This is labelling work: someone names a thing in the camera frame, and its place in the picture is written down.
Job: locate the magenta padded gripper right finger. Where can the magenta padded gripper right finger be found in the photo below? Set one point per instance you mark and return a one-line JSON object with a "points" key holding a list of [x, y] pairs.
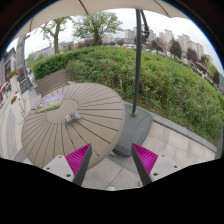
{"points": [[150, 166]]}

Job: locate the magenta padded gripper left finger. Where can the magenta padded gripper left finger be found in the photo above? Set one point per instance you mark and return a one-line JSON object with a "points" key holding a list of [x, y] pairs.
{"points": [[72, 167]]}

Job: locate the colourful patterned computer mouse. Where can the colourful patterned computer mouse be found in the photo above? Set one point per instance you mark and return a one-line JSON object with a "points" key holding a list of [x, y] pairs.
{"points": [[72, 117]]}

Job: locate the floral printed mouse pad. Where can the floral printed mouse pad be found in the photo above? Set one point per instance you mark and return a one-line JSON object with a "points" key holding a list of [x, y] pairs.
{"points": [[50, 103]]}

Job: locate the grey parasol base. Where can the grey parasol base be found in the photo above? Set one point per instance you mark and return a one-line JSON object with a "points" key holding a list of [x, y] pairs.
{"points": [[135, 130]]}

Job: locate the round slatted grey table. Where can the round slatted grey table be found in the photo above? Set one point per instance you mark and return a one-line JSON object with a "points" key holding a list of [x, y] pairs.
{"points": [[45, 135]]}

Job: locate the green hedge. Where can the green hedge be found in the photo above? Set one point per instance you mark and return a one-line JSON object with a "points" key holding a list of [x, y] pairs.
{"points": [[166, 87]]}

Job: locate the slatted grey chair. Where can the slatted grey chair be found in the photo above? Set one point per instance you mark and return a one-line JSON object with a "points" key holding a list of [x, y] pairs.
{"points": [[52, 82]]}

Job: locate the white planter box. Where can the white planter box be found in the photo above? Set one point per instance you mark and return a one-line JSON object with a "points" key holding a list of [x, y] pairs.
{"points": [[17, 109]]}

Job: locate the dark parasol pole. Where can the dark parasol pole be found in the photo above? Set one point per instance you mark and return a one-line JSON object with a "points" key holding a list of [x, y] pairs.
{"points": [[140, 17]]}

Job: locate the beige parasol canopy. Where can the beige parasol canopy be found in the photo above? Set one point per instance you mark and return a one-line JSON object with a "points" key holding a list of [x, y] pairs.
{"points": [[64, 8]]}

